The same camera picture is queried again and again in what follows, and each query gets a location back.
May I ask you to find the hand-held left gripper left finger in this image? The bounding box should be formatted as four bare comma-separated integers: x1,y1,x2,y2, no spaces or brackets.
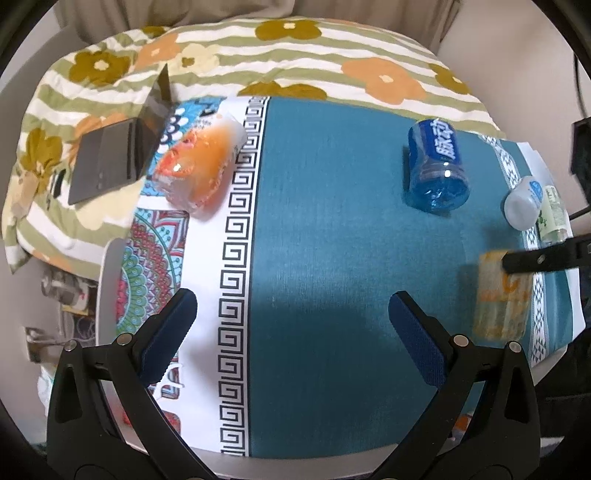
46,288,219,480

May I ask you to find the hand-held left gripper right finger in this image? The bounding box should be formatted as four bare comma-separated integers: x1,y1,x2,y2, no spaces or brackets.
368,290,542,480

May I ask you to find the floral striped blanket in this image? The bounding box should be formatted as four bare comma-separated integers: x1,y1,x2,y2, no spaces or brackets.
2,16,506,273

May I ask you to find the grey laptop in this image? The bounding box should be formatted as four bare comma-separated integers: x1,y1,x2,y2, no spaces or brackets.
68,62,175,206

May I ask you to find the orange plastic bottle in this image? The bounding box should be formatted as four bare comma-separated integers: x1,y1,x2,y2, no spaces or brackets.
152,113,247,219

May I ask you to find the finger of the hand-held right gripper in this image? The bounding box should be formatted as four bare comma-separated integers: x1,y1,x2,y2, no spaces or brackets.
502,234,591,275

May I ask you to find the clear bottle with green label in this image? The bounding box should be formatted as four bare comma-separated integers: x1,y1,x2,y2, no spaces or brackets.
536,185,570,245

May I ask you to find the black cable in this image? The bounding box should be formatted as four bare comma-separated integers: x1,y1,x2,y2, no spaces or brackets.
573,48,591,121

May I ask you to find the blue plastic bottle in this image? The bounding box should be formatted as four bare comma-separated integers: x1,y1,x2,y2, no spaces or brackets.
406,117,471,212

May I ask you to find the teal patterned tablecloth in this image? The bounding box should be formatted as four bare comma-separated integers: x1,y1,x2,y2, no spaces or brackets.
99,95,587,459

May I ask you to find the small white plastic bottle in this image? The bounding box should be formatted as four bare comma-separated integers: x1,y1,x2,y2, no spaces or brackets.
504,175,546,230

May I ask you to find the black box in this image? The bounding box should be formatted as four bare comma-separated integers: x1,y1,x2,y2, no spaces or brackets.
569,117,591,177

